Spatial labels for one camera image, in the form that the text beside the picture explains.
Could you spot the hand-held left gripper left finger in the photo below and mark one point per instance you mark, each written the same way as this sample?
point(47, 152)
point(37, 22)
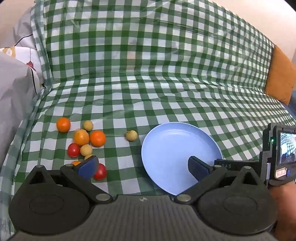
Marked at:
point(87, 168)

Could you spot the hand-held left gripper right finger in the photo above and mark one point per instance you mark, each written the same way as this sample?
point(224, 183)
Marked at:
point(197, 170)

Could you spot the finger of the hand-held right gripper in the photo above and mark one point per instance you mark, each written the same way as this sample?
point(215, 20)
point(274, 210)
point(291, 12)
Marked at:
point(238, 163)

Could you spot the orange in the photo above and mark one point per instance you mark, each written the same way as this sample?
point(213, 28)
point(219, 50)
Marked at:
point(97, 138)
point(63, 124)

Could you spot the yellow orange mandarin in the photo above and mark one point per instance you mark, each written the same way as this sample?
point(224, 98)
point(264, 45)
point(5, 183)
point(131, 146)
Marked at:
point(81, 137)

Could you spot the light blue plate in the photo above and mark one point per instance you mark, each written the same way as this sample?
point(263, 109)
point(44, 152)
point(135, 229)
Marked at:
point(171, 148)

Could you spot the small yellow longan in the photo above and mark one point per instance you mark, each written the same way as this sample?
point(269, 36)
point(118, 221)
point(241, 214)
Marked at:
point(131, 135)
point(88, 125)
point(86, 150)

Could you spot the person's right forearm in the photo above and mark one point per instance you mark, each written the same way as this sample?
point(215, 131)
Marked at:
point(285, 208)

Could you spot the small orange kumquat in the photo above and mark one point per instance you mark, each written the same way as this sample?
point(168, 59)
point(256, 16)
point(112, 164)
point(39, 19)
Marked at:
point(76, 163)

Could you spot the red tomato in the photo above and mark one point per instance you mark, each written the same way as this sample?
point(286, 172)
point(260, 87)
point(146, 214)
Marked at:
point(100, 172)
point(73, 150)

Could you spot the orange cushion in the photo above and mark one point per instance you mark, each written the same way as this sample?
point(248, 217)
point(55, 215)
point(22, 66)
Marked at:
point(278, 76)

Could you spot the grey blanket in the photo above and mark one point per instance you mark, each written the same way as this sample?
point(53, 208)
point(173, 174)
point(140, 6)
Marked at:
point(13, 97)

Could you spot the green white checkered tablecloth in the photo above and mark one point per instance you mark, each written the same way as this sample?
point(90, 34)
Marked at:
point(138, 69)

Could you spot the white printed bedding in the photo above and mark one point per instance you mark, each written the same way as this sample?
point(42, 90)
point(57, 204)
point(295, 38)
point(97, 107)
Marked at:
point(22, 54)

